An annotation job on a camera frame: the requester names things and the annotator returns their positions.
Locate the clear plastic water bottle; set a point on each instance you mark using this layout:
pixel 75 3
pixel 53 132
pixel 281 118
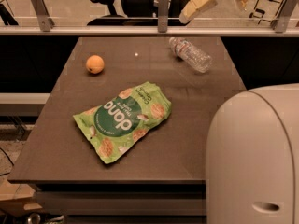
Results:
pixel 197 59

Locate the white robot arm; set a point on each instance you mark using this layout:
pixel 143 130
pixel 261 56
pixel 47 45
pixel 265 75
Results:
pixel 252 146

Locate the black office chair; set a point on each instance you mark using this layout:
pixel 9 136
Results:
pixel 138 13

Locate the orange fruit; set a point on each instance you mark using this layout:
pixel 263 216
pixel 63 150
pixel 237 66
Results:
pixel 95 64

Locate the green snack bag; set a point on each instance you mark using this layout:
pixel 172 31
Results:
pixel 114 127

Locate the wooden chair frame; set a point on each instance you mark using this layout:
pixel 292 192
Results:
pixel 266 10

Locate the right metal rail bracket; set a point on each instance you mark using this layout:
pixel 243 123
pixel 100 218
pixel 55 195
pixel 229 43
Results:
pixel 280 23

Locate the metal rail bracket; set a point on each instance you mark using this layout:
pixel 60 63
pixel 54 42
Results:
pixel 280 23
pixel 45 22
pixel 162 16

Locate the middle metal rail bracket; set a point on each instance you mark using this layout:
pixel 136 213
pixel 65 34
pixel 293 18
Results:
pixel 162 16

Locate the horizontal metal rail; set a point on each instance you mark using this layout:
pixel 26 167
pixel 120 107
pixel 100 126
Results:
pixel 137 31

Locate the left metal rail bracket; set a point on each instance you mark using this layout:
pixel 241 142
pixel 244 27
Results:
pixel 45 22

